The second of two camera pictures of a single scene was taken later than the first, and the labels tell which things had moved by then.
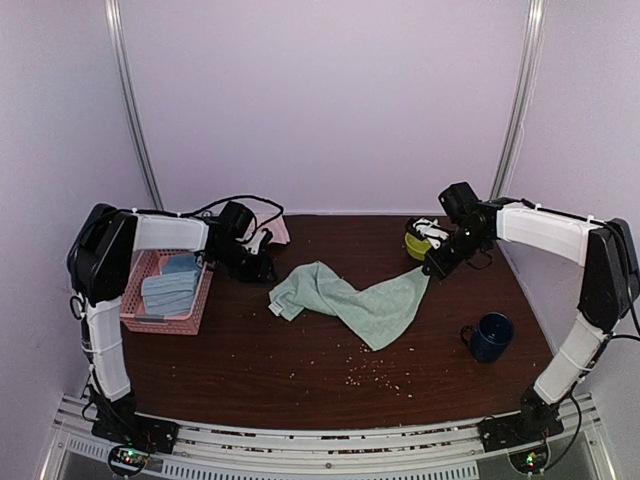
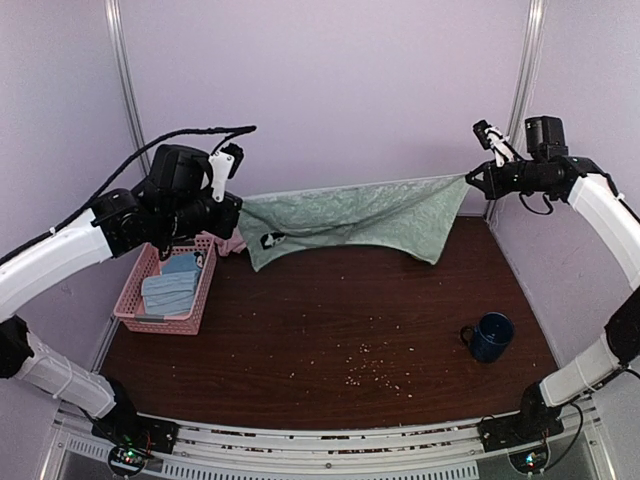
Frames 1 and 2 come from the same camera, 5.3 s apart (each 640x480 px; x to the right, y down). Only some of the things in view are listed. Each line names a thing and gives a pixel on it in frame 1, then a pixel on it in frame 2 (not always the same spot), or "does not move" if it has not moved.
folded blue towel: x=170 y=293 does not move
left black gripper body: x=244 y=268 → x=220 y=226
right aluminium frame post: x=535 y=25 does not move
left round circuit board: x=126 y=460 does not move
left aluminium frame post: x=119 y=43 does not move
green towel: x=378 y=314 → x=415 y=216
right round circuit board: x=531 y=461 does not move
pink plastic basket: x=146 y=264 does not move
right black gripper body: x=447 y=263 → x=500 y=188
